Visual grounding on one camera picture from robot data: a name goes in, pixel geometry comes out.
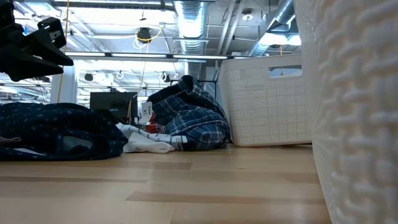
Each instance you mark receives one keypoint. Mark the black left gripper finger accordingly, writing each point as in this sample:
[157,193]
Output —
[46,43]
[28,67]

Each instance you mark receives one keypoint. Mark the navy dotted garment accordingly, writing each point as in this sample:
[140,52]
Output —
[46,124]

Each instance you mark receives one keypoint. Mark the white striped sock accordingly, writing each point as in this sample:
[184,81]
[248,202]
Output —
[169,139]

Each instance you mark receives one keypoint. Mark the blue plaid shirt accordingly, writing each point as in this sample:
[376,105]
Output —
[192,118]

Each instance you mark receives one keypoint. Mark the white woven plastic basket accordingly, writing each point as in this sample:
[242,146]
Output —
[357,124]
[264,109]

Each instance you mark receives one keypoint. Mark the white column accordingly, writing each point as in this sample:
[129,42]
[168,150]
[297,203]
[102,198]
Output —
[70,90]

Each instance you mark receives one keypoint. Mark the black monitor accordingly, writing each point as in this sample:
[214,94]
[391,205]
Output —
[112,101]

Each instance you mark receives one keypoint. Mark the long ceiling light bar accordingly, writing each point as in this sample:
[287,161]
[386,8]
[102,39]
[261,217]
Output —
[140,55]

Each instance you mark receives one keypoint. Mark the black garment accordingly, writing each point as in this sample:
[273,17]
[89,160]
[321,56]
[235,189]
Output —
[109,116]

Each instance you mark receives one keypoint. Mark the red background object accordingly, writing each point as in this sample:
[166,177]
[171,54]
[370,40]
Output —
[153,127]

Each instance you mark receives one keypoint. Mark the silver ribbed ventilation duct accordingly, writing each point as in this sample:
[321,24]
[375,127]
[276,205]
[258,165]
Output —
[191,25]

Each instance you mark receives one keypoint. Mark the smooth silver ventilation duct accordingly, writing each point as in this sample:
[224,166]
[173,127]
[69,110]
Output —
[280,15]

